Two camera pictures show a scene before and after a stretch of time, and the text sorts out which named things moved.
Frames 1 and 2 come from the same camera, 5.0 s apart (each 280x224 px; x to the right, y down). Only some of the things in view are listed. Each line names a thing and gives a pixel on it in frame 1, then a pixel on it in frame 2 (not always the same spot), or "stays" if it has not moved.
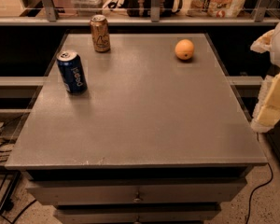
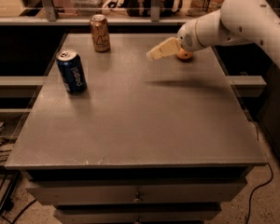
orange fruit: [184, 49] stays
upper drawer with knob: [87, 192] stays
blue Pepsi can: [72, 71] stays
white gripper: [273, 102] → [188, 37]
